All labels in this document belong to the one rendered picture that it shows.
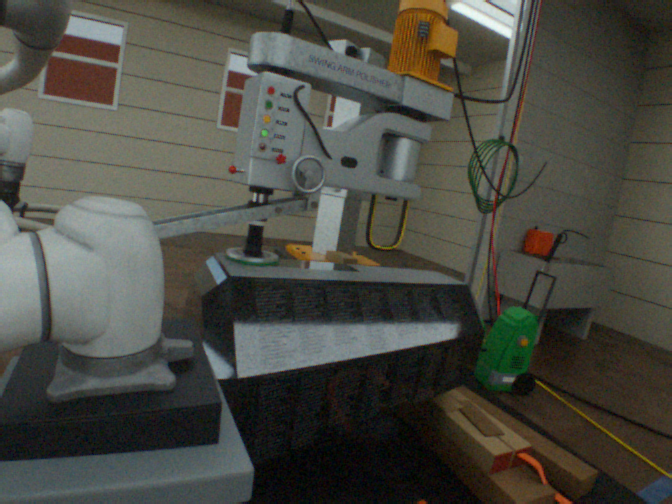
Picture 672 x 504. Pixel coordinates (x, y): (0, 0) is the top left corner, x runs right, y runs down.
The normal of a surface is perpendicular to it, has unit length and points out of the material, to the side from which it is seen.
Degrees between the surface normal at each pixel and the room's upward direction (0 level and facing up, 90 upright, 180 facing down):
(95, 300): 92
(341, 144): 90
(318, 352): 45
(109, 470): 0
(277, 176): 90
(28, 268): 55
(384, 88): 90
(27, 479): 0
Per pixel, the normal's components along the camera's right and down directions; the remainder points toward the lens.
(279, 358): 0.44, -0.54
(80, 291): 0.68, 0.13
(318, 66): 0.51, 0.22
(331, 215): -0.60, 0.04
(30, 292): 0.79, -0.01
